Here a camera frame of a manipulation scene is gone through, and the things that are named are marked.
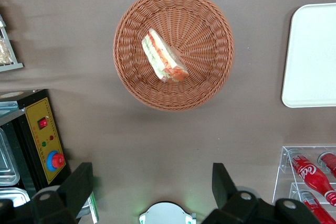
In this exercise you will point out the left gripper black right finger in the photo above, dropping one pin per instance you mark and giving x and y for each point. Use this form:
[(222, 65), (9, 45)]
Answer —
[(223, 187)]

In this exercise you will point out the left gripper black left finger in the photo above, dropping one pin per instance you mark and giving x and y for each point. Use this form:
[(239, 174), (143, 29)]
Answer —
[(76, 184)]

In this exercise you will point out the triangle sandwich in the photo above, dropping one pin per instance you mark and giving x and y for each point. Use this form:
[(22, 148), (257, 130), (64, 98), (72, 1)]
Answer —
[(160, 53)]

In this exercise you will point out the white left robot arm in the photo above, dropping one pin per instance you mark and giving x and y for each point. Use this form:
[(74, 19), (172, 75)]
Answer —
[(166, 213)]

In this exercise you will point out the steel food tray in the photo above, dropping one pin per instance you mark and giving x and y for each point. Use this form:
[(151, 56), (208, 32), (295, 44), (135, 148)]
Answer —
[(6, 163), (13, 195)]

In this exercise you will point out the cream plastic tray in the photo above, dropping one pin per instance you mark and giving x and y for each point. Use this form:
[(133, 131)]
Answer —
[(312, 56)]

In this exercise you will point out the round brown wicker basket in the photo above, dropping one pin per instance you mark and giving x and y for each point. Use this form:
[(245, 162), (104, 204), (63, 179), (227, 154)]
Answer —
[(199, 24)]

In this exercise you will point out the black machine with yellow panel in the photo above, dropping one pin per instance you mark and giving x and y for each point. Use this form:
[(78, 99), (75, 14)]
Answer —
[(39, 140)]

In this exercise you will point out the clear acrylic bottle rack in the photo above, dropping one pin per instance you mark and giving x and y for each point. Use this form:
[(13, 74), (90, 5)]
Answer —
[(284, 166)]

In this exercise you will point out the red cola bottle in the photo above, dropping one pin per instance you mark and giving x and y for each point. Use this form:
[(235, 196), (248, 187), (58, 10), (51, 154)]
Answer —
[(330, 162), (315, 205), (309, 174)]

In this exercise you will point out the clear bag of snacks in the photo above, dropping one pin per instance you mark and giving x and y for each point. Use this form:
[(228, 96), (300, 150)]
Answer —
[(4, 51)]

